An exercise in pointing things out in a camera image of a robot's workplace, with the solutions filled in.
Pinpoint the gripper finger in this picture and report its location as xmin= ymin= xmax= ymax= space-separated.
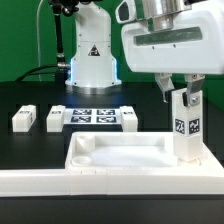
xmin=182 ymin=73 xmax=205 ymax=107
xmin=155 ymin=73 xmax=174 ymax=103

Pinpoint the white desk top tray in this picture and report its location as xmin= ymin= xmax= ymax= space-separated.
xmin=65 ymin=132 xmax=223 ymax=172

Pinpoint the white L-shaped fence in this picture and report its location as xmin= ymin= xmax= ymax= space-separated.
xmin=0 ymin=168 xmax=224 ymax=197

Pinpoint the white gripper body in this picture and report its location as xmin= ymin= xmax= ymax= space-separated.
xmin=115 ymin=0 xmax=224 ymax=75

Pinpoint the grey thin cable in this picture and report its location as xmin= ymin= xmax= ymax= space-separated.
xmin=35 ymin=0 xmax=46 ymax=82

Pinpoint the black cable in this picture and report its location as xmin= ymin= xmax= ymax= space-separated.
xmin=15 ymin=64 xmax=59 ymax=82

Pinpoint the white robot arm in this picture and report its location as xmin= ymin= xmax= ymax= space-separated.
xmin=70 ymin=0 xmax=224 ymax=106

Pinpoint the fiducial marker sheet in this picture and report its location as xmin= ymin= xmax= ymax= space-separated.
xmin=64 ymin=108 xmax=121 ymax=125

